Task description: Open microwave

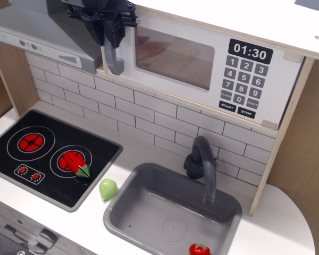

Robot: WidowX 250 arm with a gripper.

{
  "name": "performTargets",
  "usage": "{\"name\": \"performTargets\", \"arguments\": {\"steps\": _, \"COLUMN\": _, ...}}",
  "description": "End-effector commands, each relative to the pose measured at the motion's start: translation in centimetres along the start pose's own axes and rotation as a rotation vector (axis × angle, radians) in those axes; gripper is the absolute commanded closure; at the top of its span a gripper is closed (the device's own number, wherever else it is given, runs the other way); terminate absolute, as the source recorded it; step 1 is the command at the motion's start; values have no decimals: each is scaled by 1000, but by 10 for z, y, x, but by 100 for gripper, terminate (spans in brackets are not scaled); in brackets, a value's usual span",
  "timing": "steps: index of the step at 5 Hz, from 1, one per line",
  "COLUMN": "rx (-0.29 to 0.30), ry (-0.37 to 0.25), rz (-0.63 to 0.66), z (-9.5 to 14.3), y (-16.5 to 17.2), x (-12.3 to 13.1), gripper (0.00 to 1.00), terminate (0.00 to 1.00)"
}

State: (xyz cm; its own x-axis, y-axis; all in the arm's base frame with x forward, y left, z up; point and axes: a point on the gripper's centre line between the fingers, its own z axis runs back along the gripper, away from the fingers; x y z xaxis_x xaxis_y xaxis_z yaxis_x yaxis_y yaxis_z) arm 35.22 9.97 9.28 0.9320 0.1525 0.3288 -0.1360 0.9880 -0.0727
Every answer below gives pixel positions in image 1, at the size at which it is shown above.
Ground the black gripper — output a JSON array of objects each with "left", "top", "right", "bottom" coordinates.
[{"left": 62, "top": 1, "right": 139, "bottom": 49}]

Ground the white toy microwave door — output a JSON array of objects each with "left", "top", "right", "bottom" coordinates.
[{"left": 116, "top": 12, "right": 304, "bottom": 129}]

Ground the wooden microwave cabinet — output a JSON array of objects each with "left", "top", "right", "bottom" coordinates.
[{"left": 95, "top": 1, "right": 319, "bottom": 214}]

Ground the grey range hood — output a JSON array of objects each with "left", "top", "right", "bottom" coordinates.
[{"left": 0, "top": 1, "right": 103, "bottom": 74}]

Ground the red green toy pepper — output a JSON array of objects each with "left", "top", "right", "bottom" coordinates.
[{"left": 62, "top": 151, "right": 90, "bottom": 178}]

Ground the black toy stove top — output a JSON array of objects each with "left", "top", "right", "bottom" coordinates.
[{"left": 0, "top": 110, "right": 122, "bottom": 212}]

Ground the light green toy pear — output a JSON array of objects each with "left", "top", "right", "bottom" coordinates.
[{"left": 99, "top": 178, "right": 117, "bottom": 201}]

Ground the dark grey toy faucet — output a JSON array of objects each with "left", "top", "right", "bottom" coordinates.
[{"left": 183, "top": 136, "right": 216, "bottom": 205}]

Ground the grey plastic sink basin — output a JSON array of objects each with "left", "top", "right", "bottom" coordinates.
[{"left": 103, "top": 163, "right": 242, "bottom": 254}]

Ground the red toy strawberry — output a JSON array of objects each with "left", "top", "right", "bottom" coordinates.
[{"left": 189, "top": 243, "right": 211, "bottom": 255}]

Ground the grey oven door handle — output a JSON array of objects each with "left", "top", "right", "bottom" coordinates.
[{"left": 2, "top": 224, "right": 58, "bottom": 254}]

